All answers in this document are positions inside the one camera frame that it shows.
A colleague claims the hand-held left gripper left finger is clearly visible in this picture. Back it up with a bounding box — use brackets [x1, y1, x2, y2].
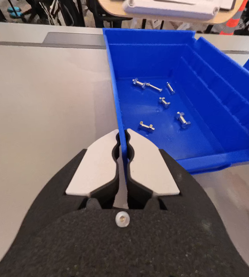
[65, 129, 119, 209]

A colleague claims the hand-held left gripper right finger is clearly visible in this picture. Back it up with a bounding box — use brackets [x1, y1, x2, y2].
[125, 129, 180, 209]

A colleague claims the short thick steel bolt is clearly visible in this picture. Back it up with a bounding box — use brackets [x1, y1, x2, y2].
[175, 111, 191, 130]

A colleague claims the orange traffic cone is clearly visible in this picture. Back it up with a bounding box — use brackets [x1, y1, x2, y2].
[220, 0, 247, 35]

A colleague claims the printed instruction sheet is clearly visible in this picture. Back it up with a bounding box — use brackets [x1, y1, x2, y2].
[133, 0, 236, 10]

